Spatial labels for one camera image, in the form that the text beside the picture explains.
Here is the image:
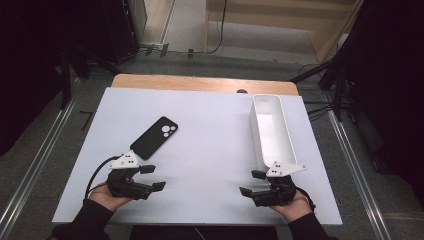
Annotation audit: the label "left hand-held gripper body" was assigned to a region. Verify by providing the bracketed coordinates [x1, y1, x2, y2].
[106, 150, 155, 201]

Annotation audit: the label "person's dark clothing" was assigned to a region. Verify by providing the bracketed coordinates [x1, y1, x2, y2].
[129, 225, 279, 240]

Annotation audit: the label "black floor cables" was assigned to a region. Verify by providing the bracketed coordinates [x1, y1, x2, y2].
[299, 63, 335, 122]

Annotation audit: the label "black stand legs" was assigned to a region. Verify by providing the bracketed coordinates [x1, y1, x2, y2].
[59, 46, 122, 110]
[289, 59, 349, 123]

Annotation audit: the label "white plastic bin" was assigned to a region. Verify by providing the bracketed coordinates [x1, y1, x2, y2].
[249, 94, 298, 171]

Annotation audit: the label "hanging black cable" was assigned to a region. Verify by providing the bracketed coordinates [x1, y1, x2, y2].
[206, 0, 228, 55]

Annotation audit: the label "person's right hand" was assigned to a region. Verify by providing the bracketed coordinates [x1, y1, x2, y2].
[269, 189, 313, 224]

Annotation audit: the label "hand-held gripper black cable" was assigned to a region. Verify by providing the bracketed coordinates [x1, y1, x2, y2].
[294, 186, 317, 212]
[84, 154, 123, 201]

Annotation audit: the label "white board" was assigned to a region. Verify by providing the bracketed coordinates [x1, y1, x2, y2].
[52, 87, 343, 226]

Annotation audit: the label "person's left hand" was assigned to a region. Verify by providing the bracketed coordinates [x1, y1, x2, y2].
[88, 181, 134, 213]

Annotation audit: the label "black cabinet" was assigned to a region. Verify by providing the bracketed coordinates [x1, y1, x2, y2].
[99, 0, 148, 64]

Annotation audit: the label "black curtain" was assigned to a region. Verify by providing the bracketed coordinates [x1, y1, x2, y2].
[0, 0, 111, 158]
[333, 0, 424, 208]

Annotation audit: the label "metal floor rail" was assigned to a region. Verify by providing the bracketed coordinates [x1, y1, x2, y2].
[328, 109, 393, 240]
[0, 96, 81, 234]

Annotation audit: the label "right hand-held gripper black cable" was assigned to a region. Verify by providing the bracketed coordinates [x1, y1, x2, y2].
[294, 186, 317, 212]

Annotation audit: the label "wooden table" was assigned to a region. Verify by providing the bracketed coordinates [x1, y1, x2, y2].
[110, 73, 300, 97]

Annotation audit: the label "wooden shelf unit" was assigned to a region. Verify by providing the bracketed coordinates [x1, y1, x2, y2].
[203, 0, 364, 64]

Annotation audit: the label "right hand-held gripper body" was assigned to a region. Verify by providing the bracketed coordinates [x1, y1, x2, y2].
[251, 161, 308, 208]

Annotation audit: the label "left hand-held gripper black cable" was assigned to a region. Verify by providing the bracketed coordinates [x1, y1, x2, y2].
[84, 154, 123, 201]

